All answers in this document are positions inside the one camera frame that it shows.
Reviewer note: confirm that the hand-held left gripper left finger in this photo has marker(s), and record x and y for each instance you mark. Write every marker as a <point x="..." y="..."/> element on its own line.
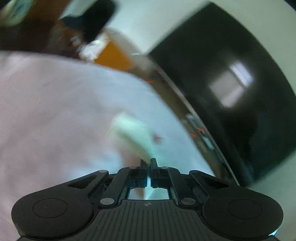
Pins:
<point x="143" y="179"/>

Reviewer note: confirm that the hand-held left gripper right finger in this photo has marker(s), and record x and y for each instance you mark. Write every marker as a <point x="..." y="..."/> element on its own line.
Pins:
<point x="153" y="179"/>

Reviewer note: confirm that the small white cloth garment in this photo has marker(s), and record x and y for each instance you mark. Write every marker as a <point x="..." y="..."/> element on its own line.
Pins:
<point x="133" y="133"/>

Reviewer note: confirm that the silver set-top box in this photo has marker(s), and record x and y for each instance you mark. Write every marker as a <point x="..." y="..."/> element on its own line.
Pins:
<point x="201" y="132"/>

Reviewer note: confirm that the white floral bedsheet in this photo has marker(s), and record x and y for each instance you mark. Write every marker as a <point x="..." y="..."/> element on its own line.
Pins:
<point x="57" y="104"/>

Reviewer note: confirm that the black flat television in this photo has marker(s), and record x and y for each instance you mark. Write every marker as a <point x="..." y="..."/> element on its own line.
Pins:
<point x="208" y="58"/>

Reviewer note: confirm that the white crumpled bag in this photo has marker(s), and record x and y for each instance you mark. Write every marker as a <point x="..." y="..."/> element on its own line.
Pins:
<point x="92" y="49"/>

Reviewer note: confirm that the black chair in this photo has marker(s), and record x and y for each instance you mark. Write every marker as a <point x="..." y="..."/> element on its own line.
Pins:
<point x="97" y="23"/>

